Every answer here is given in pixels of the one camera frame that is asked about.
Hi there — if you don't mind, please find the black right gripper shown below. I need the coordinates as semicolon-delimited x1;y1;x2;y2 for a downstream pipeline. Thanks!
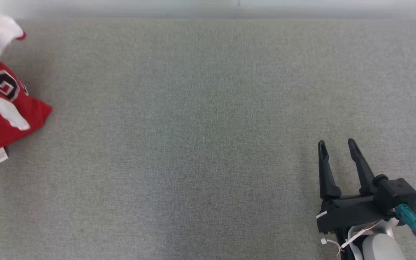
316;138;388;260

